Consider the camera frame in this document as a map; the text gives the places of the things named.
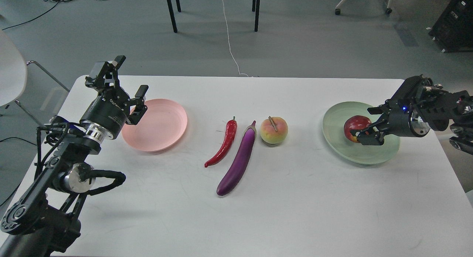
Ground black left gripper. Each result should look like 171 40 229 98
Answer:
80 55 149 139

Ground white chair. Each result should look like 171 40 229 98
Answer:
0 31 70 127

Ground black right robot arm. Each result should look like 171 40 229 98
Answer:
350 75 473 154

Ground green plate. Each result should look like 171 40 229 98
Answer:
322 102 400 165

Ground yellow-red peach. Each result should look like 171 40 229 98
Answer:
260 116 289 144

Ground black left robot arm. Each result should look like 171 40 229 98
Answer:
1 55 148 257

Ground white office chair base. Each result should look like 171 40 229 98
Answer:
333 0 394 16

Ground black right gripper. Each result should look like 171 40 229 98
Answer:
355 100 431 146

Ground red pomegranate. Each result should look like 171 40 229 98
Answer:
343 115 372 144

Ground purple eggplant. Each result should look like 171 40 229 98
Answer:
216 121 256 196

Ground red chili pepper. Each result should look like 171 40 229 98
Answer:
204 116 238 168

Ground black equipment case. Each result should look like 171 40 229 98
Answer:
428 0 473 53

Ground black table legs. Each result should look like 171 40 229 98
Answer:
164 0 262 33

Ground white floor cable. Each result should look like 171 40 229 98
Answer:
217 0 253 78

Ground pink plate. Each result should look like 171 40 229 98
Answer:
121 99 188 152

